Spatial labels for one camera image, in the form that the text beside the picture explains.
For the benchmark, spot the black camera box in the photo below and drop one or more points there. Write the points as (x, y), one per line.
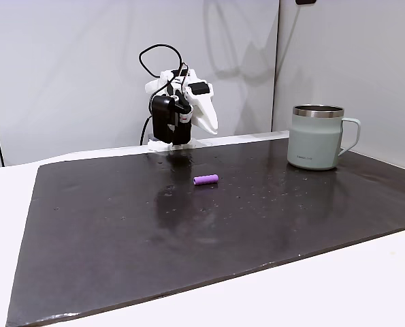
(162, 117)

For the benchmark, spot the black table mat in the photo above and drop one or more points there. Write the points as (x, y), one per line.
(137, 238)

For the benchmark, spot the pale green steel mug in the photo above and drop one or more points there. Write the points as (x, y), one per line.
(312, 143)

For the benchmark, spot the black wall-mounted object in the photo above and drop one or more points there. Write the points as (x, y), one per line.
(305, 1)

